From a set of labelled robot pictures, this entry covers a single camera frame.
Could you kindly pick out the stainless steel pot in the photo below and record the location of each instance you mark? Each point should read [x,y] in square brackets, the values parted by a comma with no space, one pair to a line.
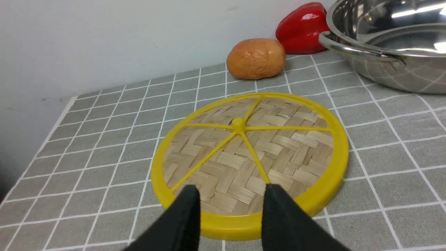
[396,43]

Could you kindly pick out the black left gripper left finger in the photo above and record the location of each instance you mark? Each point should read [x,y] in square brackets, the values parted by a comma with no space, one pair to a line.
[177,229]

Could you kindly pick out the brown potato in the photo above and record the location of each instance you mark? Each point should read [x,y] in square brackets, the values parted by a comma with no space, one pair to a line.
[255,59]

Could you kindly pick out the yellow woven bamboo steamer lid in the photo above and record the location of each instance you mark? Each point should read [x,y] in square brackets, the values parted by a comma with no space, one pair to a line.
[232,148]

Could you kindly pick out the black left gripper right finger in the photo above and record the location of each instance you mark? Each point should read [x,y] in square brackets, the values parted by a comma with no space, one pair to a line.
[286,227]

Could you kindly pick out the red bell pepper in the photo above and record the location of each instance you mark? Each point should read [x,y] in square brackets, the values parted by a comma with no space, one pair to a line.
[299,31]

